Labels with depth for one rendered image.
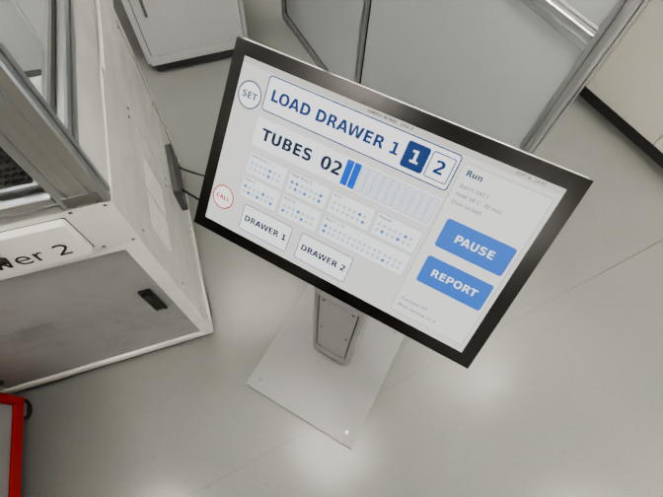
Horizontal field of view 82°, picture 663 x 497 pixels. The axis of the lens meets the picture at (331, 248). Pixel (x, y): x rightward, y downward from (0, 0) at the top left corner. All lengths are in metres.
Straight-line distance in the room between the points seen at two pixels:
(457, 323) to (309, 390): 1.00
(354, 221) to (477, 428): 1.22
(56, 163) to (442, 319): 0.65
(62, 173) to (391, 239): 0.54
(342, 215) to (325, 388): 1.03
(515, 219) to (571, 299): 1.48
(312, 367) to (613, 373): 1.22
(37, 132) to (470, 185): 0.62
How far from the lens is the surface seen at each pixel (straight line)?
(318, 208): 0.59
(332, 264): 0.60
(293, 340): 1.56
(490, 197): 0.54
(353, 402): 1.52
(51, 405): 1.82
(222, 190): 0.67
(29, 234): 0.88
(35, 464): 1.81
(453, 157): 0.54
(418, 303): 0.59
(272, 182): 0.61
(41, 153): 0.74
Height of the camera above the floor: 1.54
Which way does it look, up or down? 61 degrees down
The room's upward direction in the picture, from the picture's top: 6 degrees clockwise
